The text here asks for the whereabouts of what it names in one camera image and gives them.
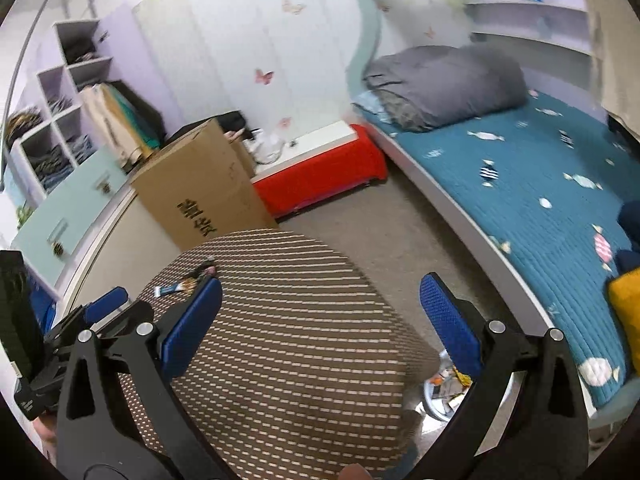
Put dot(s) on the bed with teal cover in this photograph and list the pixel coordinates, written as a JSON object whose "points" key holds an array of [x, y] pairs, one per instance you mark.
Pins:
{"points": [[525, 200]]}

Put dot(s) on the white cubby shelf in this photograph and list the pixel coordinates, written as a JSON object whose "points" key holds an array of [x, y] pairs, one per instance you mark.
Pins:
{"points": [[55, 120]]}

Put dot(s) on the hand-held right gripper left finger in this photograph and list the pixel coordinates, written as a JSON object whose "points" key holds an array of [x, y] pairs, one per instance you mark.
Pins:
{"points": [[192, 325]]}

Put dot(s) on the blue storage bin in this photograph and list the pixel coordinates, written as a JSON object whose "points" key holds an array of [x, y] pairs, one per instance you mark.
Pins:
{"points": [[42, 305]]}

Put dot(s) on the beige hanging garment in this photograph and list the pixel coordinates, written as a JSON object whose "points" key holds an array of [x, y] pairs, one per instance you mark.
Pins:
{"points": [[111, 120]]}

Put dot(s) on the round trash bin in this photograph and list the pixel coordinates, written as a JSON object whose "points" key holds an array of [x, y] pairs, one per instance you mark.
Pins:
{"points": [[442, 390]]}

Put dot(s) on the yellow pillow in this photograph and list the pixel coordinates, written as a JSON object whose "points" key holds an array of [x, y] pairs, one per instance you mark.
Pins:
{"points": [[627, 305]]}

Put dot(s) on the red storage box white lid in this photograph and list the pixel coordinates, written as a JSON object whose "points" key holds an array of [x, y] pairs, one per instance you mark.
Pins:
{"points": [[320, 175]]}

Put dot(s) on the pink butterfly wall sticker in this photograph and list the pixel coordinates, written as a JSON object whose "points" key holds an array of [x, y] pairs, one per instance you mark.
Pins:
{"points": [[264, 76]]}

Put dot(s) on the grey quilt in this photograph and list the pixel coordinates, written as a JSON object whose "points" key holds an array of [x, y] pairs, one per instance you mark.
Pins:
{"points": [[442, 85]]}

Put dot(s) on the white wall shelves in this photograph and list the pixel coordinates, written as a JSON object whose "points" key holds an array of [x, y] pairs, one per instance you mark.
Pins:
{"points": [[520, 5]]}

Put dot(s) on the large cardboard box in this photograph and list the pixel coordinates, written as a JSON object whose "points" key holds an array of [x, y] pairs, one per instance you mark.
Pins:
{"points": [[200, 195]]}

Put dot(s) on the teal drawer cabinet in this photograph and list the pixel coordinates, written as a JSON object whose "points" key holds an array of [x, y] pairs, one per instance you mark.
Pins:
{"points": [[65, 210]]}

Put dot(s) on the white bed frame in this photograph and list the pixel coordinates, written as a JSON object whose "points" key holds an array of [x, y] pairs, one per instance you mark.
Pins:
{"points": [[470, 260]]}

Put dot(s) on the dark blue pillow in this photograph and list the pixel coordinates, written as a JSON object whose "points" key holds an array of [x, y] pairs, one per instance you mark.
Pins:
{"points": [[631, 220]]}

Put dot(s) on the small printed wrapper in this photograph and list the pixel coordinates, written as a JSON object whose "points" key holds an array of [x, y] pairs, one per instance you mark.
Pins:
{"points": [[185, 282]]}

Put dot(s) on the beige curtain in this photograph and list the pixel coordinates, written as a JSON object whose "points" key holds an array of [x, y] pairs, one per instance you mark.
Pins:
{"points": [[612, 40]]}

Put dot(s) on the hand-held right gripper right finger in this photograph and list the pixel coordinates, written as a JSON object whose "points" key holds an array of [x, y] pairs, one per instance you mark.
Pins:
{"points": [[450, 320]]}

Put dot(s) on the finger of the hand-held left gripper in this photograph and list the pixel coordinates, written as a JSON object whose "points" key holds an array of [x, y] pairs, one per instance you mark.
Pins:
{"points": [[131, 316], [106, 300]]}

